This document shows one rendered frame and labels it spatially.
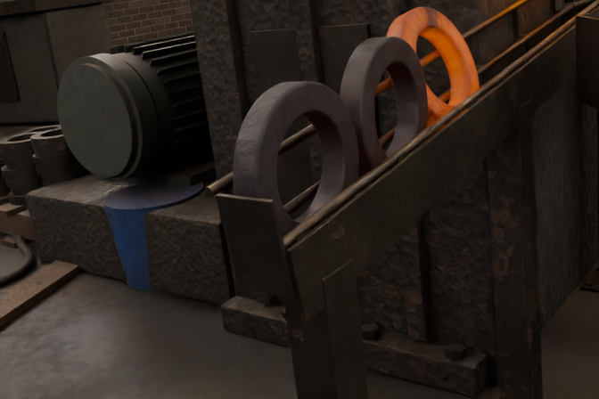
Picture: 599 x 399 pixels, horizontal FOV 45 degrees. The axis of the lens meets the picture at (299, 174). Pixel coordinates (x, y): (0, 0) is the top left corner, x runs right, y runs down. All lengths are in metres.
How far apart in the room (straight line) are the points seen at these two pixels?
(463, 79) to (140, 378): 1.02
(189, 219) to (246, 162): 1.25
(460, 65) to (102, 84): 1.25
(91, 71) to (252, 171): 1.50
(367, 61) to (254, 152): 0.22
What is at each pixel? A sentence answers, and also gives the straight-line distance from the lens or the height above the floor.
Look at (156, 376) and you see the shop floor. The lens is 1.74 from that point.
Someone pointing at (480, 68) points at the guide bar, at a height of 0.65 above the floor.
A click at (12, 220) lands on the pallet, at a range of 2.91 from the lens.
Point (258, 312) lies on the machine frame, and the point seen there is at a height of 0.07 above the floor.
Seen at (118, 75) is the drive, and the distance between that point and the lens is 2.11.
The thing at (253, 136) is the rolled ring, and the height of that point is 0.69.
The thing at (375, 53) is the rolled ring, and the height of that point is 0.74.
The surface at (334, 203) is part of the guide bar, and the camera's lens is 0.78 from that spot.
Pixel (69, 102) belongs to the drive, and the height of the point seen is 0.55.
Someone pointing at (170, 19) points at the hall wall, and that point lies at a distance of 8.89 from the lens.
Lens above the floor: 0.84
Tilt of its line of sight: 16 degrees down
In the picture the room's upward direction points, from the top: 7 degrees counter-clockwise
